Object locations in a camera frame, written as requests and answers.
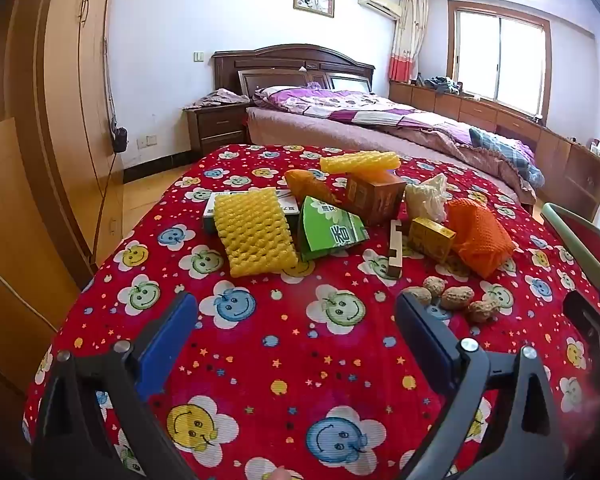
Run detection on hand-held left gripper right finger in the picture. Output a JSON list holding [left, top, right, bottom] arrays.
[[395, 291, 567, 480]]

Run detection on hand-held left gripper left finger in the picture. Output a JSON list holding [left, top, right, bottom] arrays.
[[30, 290, 200, 480]]

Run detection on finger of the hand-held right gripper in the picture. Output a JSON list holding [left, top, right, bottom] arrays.
[[562, 287, 600, 376]]

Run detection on red bin with green rim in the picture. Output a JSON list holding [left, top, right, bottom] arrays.
[[540, 202, 600, 306]]

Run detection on large orange foam net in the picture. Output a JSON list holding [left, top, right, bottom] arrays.
[[445, 197, 515, 280]]

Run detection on white cardboard box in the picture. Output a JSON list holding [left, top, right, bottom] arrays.
[[202, 190, 301, 233]]

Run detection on large yellow foam net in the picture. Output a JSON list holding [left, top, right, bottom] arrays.
[[214, 187, 299, 278]]

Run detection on green cardboard box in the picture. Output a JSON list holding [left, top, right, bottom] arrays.
[[296, 195, 371, 262]]

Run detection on wooden stick piece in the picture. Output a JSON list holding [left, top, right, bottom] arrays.
[[386, 219, 411, 279]]

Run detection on small yellow box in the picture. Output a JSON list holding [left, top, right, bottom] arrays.
[[408, 216, 457, 263]]

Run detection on red smiley printed blanket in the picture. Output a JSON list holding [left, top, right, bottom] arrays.
[[22, 144, 600, 480]]

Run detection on white plastic bag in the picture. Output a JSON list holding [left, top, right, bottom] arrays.
[[405, 173, 449, 223]]

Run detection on orange cardboard box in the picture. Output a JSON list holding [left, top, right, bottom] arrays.
[[345, 170, 407, 227]]

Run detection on long yellow foam net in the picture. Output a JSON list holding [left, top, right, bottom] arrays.
[[320, 151, 402, 175]]

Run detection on blue plaid blanket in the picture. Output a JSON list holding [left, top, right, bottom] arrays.
[[469, 127, 546, 188]]

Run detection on light wooden board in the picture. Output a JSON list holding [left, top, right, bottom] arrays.
[[0, 117, 81, 396]]

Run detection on dark wooden nightstand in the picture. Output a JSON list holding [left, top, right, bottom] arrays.
[[182, 100, 251, 158]]

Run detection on low wooden cabinet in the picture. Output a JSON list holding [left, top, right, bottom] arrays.
[[389, 80, 600, 223]]

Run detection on bed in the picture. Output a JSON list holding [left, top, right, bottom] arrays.
[[245, 85, 546, 206]]

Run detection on purple floral quilt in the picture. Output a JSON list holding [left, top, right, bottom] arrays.
[[254, 86, 538, 181]]

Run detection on pink folded clothes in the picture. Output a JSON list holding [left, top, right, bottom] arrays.
[[182, 88, 251, 111]]

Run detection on dark clothes pile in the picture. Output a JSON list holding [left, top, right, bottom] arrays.
[[422, 76, 462, 95]]

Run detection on light wooden wardrobe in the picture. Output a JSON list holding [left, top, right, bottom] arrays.
[[0, 0, 126, 291]]

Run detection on window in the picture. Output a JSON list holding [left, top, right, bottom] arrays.
[[447, 0, 552, 120]]

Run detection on patterned curtain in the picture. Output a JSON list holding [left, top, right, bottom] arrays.
[[388, 0, 430, 83]]

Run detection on dark wooden headboard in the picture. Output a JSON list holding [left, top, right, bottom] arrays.
[[212, 44, 376, 106]]

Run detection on white cable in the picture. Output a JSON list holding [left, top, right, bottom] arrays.
[[0, 257, 58, 333]]

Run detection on black cable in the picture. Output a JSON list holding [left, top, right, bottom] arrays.
[[92, 150, 118, 261]]

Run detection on wall air conditioner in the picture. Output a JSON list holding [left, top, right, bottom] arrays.
[[358, 0, 401, 22]]

